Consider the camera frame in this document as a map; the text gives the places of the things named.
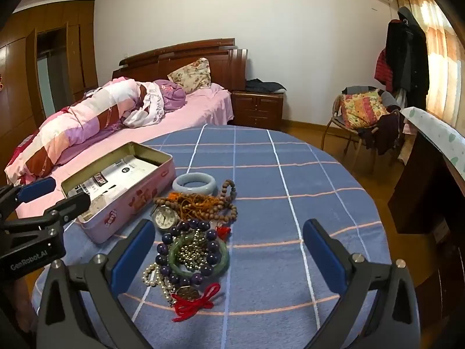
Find silver bead chain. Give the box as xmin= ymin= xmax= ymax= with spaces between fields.
xmin=180 ymin=230 xmax=209 ymax=268

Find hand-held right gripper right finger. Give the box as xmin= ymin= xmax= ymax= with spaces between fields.
xmin=302 ymin=219 xmax=422 ymax=349

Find pink patchwork quilt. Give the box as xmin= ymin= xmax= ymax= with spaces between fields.
xmin=4 ymin=79 xmax=171 ymax=186

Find dark maroon garment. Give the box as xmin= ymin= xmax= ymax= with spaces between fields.
xmin=358 ymin=111 xmax=400 ymax=155

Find wooden bead necklace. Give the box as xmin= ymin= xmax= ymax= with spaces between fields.
xmin=153 ymin=179 xmax=238 ymax=226

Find silver wristwatch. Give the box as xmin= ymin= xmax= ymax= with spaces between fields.
xmin=150 ymin=205 xmax=181 ymax=230

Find printed papers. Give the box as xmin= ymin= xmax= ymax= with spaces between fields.
xmin=69 ymin=156 xmax=160 ymax=222

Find pink tin box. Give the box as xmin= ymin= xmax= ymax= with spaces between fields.
xmin=60 ymin=141 xmax=177 ymax=245

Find light blue bangle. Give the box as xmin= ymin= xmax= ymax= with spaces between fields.
xmin=172 ymin=172 xmax=218 ymax=197

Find black hanging coat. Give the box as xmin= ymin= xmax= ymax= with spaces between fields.
xmin=384 ymin=6 xmax=431 ymax=110

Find pearl bracelet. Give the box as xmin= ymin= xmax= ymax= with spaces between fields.
xmin=142 ymin=263 xmax=175 ymax=304

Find brown wooden wardrobe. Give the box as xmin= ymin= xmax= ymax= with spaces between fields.
xmin=0 ymin=0 xmax=99 ymax=153

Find floral pillow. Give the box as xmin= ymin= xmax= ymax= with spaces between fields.
xmin=167 ymin=57 xmax=212 ymax=94

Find blue plaid tablecloth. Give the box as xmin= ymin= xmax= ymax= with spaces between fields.
xmin=31 ymin=124 xmax=393 ymax=349

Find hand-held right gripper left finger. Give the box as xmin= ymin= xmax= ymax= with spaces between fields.
xmin=34 ymin=219 xmax=157 ymax=349

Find wooden nightstand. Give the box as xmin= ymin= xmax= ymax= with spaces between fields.
xmin=231 ymin=90 xmax=285 ymax=130

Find red knotted cord pendant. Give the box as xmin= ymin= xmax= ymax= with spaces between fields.
xmin=171 ymin=283 xmax=222 ymax=322

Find metal frame chair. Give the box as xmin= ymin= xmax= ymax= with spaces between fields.
xmin=321 ymin=86 xmax=402 ymax=173

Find dark wooden desk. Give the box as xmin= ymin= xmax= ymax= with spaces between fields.
xmin=387 ymin=116 xmax=465 ymax=244

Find red hanging jacket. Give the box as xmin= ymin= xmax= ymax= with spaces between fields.
xmin=374 ymin=49 xmax=395 ymax=87

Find green jade bangle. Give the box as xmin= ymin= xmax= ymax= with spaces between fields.
xmin=168 ymin=233 xmax=230 ymax=277

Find colourful patterned cushion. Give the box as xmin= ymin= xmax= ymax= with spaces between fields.
xmin=339 ymin=90 xmax=389 ymax=129

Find purple garment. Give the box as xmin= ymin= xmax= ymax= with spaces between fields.
xmin=153 ymin=79 xmax=187 ymax=111

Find wooden bed with pink sheet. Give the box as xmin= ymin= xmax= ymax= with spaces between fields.
xmin=3 ymin=37 xmax=249 ymax=222

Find dark folded clothes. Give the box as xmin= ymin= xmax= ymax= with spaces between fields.
xmin=245 ymin=78 xmax=287 ymax=94

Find white dotted desk cover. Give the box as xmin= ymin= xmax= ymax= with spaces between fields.
xmin=400 ymin=106 xmax=465 ymax=182

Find patterned curtain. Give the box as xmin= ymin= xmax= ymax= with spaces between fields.
xmin=389 ymin=0 xmax=465 ymax=124

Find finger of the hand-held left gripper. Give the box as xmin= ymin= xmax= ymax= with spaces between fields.
xmin=0 ymin=176 xmax=57 ymax=223
xmin=0 ymin=191 xmax=92 ymax=243

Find purple bead bracelet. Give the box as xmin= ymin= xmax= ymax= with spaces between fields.
xmin=155 ymin=219 xmax=223 ymax=287

